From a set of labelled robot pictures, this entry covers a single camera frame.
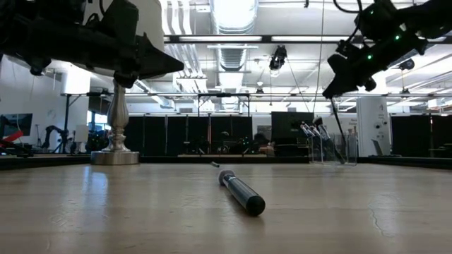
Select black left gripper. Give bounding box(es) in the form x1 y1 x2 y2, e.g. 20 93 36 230
45 24 184 89

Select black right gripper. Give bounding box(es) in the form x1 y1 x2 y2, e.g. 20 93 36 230
323 31 428 99

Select thin black makeup brush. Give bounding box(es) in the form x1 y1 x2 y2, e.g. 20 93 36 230
299 121 336 162
309 123 342 163

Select thick-handled black makeup brush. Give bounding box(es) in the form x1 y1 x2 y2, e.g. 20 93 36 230
218 169 266 217

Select white square pillar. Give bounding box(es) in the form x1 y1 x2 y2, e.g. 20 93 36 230
355 97 392 157

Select white shade silver lamp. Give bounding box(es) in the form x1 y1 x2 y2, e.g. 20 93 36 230
49 0 166 166

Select clear acrylic organizer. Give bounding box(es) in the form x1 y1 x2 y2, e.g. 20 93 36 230
308 132 357 167

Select black monitor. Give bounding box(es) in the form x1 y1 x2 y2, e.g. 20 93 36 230
270 111 316 139

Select black room divider panels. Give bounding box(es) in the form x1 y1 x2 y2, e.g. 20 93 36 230
123 115 254 157
391 114 452 158

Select white sign board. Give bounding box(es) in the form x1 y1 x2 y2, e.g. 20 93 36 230
74 123 89 143

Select red object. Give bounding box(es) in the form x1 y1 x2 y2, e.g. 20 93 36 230
0 129 25 145

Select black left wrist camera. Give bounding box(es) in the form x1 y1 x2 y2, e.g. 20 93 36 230
98 0 140 40

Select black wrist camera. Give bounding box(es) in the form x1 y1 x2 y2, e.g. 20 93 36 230
355 0 407 42
98 0 140 40

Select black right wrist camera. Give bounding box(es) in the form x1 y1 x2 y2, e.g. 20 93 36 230
355 0 407 42

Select black overhead camera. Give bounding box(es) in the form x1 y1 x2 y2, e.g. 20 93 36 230
268 44 288 71

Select black aluminium table frame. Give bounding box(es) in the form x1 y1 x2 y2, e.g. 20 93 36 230
0 154 452 171

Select black security camera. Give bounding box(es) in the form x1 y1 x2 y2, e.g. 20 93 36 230
29 61 46 77

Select dark wall screen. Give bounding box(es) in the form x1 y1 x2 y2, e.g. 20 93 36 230
0 113 33 138

